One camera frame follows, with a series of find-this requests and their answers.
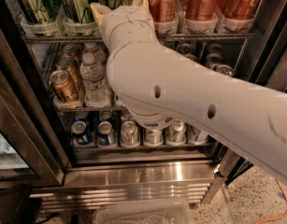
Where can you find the gold can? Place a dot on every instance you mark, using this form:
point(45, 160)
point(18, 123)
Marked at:
point(66, 94)
point(70, 65)
point(70, 50)

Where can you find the red cola can right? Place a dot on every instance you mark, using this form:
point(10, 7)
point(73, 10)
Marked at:
point(238, 14)

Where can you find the brown drink bottle white cap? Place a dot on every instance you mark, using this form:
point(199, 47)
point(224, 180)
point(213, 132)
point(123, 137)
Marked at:
point(197, 136)

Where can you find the silver green can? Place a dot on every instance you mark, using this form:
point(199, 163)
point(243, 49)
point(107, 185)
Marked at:
point(129, 134)
point(153, 138)
point(175, 134)

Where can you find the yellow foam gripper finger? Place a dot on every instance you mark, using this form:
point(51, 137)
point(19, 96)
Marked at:
point(99, 12)
point(141, 3)

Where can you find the water bottle front left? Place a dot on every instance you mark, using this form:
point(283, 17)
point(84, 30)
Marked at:
point(93, 74)

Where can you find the blue pepsi can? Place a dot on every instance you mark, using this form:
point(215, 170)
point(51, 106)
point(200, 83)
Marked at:
point(106, 136)
point(80, 133)

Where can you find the blue silver can front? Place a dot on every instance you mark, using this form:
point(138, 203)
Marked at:
point(225, 70)

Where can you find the left fridge door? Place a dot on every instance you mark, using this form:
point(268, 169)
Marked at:
point(31, 151)

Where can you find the red cola can left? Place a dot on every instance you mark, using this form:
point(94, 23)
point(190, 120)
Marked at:
point(164, 16)

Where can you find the red cola can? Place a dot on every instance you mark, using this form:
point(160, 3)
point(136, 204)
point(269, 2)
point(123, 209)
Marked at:
point(238, 14)
point(199, 16)
point(164, 16)

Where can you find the gold can back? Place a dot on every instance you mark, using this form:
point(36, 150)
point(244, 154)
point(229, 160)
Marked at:
point(70, 50)

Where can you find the blue pepsi can left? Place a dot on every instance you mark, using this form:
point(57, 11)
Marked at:
point(80, 133)

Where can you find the red cola can middle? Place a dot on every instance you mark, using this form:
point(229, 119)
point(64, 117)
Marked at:
point(199, 16)

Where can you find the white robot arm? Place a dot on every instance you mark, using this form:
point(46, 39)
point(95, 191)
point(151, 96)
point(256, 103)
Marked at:
point(157, 84)

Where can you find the stainless steel fridge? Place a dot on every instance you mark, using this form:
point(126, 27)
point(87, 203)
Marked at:
point(94, 176)

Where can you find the gold can middle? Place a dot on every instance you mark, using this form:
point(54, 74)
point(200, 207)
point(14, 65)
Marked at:
point(70, 65)

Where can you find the gold can front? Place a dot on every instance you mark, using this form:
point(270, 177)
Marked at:
point(66, 94)

